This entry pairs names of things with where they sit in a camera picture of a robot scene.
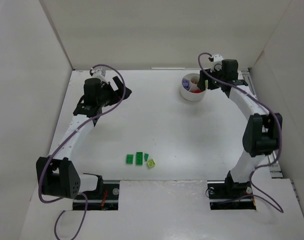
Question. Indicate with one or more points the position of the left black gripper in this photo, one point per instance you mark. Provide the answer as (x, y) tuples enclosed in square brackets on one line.
[(114, 88)]

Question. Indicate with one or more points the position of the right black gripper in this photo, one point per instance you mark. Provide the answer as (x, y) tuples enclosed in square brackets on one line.
[(209, 83)]

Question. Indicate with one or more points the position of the large red lego brick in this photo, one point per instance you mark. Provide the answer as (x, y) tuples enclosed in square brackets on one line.
[(195, 90)]

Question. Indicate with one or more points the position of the purple long lego brick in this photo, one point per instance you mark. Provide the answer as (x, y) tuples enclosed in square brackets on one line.
[(186, 84)]

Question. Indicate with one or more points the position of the green long lego brick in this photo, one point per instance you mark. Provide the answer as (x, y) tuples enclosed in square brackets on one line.
[(139, 158)]

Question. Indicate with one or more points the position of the dark green curved lego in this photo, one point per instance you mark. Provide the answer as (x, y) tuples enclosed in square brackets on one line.
[(146, 156)]

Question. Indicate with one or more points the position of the green rounded lego brick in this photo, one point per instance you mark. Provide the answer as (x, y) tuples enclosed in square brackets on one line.
[(129, 159)]

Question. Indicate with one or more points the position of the lime square lego brick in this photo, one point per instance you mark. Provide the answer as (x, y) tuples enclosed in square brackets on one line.
[(151, 163)]

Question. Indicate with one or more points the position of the lime small lego brick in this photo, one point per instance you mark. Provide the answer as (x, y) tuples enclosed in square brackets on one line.
[(206, 84)]

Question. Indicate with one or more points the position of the brown studded lego brick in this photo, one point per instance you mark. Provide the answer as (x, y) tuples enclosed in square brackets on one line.
[(194, 80)]

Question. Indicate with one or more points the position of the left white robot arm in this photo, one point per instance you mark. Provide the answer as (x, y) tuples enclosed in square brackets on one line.
[(56, 173)]

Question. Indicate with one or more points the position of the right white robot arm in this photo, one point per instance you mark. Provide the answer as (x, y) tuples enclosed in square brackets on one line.
[(205, 124)]

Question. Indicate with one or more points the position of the white round divided container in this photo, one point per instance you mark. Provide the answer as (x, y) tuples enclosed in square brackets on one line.
[(189, 96)]

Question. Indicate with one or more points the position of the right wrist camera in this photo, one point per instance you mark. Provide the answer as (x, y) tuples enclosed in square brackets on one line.
[(216, 62)]

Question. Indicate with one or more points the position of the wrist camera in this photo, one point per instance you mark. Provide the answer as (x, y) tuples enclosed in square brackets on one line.
[(98, 72), (216, 62)]

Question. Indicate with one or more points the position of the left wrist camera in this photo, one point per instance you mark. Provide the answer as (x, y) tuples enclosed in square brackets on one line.
[(98, 72)]

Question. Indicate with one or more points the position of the aluminium rail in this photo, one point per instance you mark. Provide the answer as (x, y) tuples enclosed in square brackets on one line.
[(271, 160)]

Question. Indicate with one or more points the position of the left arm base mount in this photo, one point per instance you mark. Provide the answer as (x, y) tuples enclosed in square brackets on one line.
[(108, 200)]

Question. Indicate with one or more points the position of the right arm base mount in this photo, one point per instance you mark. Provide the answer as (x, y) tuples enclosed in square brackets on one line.
[(224, 197)]

